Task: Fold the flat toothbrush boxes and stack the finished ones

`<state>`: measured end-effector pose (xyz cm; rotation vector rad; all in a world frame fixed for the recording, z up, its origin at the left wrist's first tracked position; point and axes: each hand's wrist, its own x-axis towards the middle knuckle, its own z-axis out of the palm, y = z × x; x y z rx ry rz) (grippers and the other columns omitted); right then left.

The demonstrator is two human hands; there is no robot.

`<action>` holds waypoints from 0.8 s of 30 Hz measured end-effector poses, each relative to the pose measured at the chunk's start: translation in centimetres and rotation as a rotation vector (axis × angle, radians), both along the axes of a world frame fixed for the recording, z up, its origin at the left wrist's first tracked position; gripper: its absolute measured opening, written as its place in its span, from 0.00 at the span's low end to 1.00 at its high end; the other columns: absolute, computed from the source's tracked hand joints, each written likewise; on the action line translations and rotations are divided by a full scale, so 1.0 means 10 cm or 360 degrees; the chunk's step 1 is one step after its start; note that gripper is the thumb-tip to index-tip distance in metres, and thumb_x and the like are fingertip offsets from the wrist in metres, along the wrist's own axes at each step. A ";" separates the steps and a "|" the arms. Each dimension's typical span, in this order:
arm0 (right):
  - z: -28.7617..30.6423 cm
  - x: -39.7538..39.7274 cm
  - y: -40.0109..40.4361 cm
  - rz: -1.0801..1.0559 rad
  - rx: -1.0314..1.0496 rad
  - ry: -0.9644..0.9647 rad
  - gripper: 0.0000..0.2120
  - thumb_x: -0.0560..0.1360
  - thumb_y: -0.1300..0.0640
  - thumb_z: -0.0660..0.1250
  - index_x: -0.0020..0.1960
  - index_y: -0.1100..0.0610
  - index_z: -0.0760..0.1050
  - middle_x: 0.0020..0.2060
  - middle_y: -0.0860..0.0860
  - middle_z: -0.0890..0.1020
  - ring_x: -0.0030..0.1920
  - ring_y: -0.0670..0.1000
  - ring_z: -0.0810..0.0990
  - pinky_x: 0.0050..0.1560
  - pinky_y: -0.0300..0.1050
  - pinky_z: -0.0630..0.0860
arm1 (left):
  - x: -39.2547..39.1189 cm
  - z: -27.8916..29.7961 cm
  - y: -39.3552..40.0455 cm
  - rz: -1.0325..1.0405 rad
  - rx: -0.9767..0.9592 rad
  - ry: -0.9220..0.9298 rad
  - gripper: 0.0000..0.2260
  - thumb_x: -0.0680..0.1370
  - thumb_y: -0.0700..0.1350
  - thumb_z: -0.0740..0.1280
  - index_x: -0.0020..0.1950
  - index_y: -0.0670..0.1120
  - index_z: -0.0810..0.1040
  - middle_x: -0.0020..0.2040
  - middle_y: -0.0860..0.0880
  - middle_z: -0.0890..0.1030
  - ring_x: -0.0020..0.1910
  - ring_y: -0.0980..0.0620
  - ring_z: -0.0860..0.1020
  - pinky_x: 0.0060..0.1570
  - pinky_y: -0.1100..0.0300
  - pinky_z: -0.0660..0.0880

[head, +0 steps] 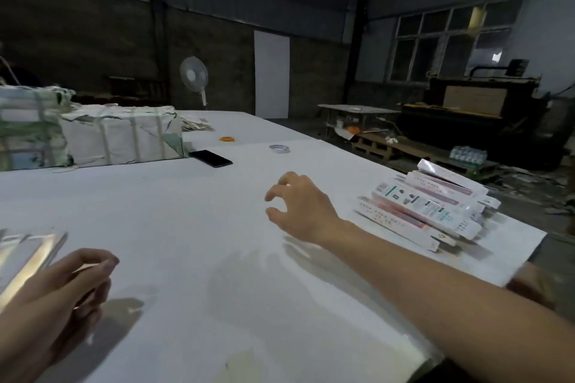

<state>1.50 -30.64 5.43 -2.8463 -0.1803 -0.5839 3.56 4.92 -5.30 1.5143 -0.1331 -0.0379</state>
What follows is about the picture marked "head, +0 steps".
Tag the cluttered side table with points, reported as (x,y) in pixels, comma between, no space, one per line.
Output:
(357,111)

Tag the black smartphone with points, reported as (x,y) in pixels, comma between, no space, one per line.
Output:
(210,158)

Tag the large paned window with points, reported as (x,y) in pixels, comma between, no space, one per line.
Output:
(454,42)

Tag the white board panel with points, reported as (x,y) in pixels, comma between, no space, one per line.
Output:
(272,75)

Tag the dark wooden chair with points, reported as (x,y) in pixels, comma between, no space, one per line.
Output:
(135,86)

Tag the brown cardboard carton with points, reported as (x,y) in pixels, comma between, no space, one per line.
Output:
(535,284)

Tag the person's right hand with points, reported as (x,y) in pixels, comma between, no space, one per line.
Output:
(305,208)

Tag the low wooden pallets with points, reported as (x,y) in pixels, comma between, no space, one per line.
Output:
(418,152)

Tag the stack of finished cartons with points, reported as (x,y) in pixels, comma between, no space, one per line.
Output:
(440,203)

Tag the toothbrush carton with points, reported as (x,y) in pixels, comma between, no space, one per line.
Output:
(395,221)

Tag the pile of cartons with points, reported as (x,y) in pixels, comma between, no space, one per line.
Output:
(27,261)

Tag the white tape roll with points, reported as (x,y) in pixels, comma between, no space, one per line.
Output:
(271,148)

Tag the pack of clear bottles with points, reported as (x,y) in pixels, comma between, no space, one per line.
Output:
(467,156)

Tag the small white paper stack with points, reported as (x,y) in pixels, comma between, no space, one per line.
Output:
(196,124)

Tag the person's left hand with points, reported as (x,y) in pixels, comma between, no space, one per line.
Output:
(45,311)

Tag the small orange tape roll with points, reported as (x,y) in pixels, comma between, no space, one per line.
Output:
(227,139)

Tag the dark workshop machine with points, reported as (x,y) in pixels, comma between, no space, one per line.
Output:
(481,118)

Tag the person's right forearm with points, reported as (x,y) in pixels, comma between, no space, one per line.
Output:
(458,302)

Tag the white standing fan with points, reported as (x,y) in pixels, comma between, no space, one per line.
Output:
(194,73)

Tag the green printed wrapped bundle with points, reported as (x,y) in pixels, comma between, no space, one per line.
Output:
(31,127)

